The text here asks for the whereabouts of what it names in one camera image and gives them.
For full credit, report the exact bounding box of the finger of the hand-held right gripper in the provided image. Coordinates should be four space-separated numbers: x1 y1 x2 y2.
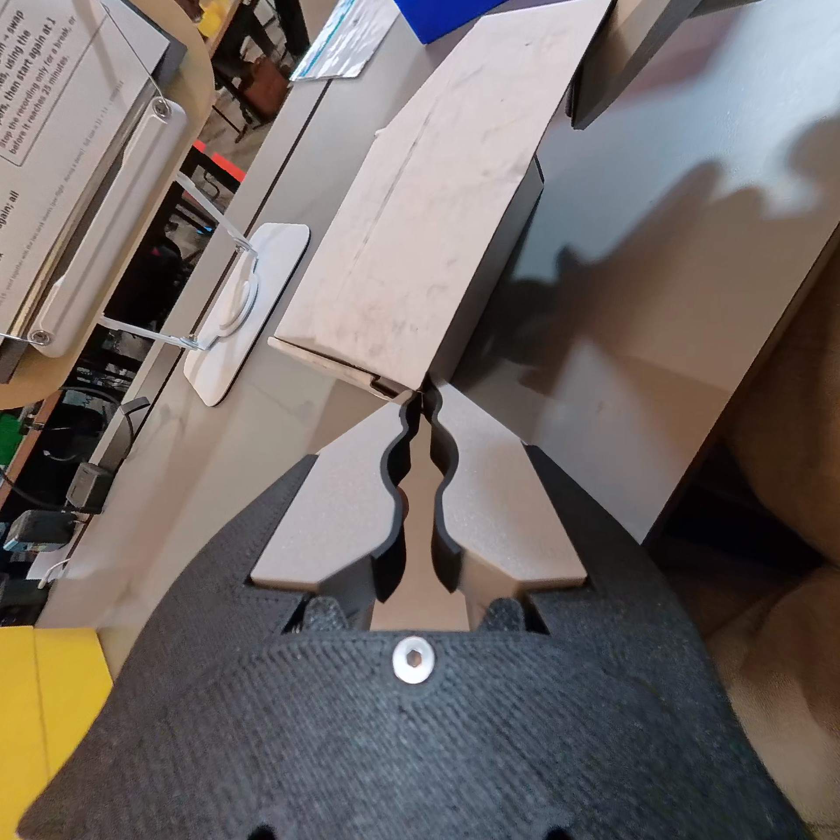
570 0 706 130

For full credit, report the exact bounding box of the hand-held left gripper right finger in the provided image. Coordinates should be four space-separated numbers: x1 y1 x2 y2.
423 381 588 595

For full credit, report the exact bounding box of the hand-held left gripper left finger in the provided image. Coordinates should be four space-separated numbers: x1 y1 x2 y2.
249 400 421 601

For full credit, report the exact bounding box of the white cardboard box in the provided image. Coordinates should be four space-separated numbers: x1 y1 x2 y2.
268 0 614 403

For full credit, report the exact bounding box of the black desk device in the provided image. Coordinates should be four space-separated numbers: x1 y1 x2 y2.
3 508 76 553

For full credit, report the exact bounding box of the blue plastic bin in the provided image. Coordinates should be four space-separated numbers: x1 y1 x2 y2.
397 0 513 46

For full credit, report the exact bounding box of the laminated paper sheet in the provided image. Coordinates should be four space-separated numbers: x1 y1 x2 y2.
290 0 401 81

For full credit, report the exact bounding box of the brown leather bag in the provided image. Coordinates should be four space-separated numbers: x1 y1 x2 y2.
248 56 291 119

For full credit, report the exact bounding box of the printed instruction sheet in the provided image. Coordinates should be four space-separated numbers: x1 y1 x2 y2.
0 0 172 329

